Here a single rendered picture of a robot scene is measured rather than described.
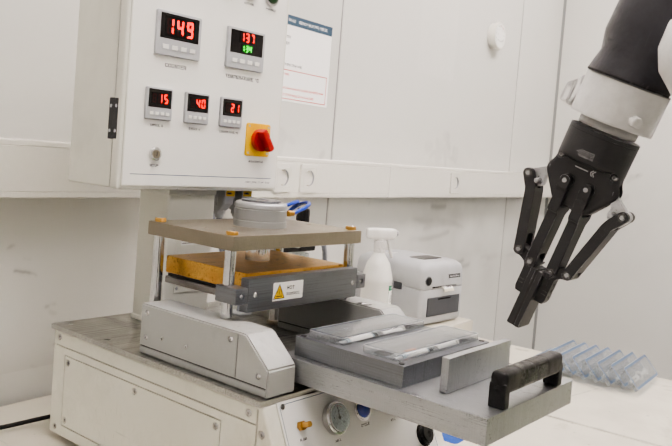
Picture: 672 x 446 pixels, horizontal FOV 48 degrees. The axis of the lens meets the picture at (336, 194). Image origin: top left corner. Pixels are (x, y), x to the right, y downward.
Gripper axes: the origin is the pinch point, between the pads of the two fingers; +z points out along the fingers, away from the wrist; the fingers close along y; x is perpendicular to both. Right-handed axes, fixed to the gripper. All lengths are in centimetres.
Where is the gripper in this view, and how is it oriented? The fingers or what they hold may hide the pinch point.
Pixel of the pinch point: (529, 296)
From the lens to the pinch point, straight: 89.7
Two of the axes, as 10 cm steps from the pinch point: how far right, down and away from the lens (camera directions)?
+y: 7.1, 4.3, -5.6
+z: -3.4, 9.0, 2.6
